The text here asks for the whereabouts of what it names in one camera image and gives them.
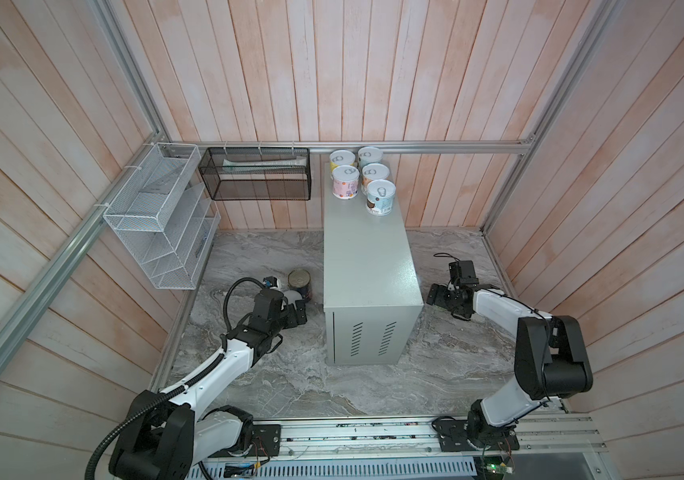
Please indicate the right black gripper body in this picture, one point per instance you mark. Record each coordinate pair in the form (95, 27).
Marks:
(450, 301)

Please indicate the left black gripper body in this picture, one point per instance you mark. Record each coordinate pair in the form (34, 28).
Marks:
(288, 319)

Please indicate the orange can pull-tab lid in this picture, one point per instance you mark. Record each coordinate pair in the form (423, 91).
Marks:
(373, 171)

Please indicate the pink can pull-tab lid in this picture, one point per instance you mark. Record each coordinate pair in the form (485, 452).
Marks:
(345, 182)

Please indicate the green white can pull-tab lid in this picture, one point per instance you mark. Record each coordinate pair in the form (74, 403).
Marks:
(369, 155)

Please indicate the yellow can pull-tab lid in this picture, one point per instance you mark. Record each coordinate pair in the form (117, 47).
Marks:
(342, 158)

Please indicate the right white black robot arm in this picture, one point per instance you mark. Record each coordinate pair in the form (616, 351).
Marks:
(550, 358)

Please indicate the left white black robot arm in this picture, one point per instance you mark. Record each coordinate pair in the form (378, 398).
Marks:
(167, 433)

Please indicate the grey metal cabinet counter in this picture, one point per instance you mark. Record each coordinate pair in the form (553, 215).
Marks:
(371, 292)

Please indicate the tall can white plastic lid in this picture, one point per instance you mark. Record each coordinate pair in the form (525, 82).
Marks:
(291, 296)

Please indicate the dark can with brown lid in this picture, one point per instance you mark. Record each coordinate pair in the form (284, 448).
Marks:
(300, 280)

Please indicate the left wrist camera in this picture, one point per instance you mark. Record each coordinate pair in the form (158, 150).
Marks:
(271, 282)

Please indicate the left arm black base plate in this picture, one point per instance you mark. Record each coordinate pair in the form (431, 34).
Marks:
(263, 440)

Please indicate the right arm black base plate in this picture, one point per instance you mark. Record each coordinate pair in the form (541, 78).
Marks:
(466, 435)

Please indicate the white wire mesh shelf rack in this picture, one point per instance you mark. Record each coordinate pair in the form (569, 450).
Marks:
(164, 219)

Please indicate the black wire mesh basket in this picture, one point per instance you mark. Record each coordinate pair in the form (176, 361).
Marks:
(257, 173)

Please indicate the horizontal aluminium frame bar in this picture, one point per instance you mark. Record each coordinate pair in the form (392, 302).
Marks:
(516, 147)

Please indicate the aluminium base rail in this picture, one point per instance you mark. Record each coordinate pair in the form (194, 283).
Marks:
(543, 432)

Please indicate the right aluminium frame post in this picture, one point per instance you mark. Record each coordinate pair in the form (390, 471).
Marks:
(583, 42)

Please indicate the left aluminium frame bar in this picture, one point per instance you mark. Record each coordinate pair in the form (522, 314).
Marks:
(20, 321)

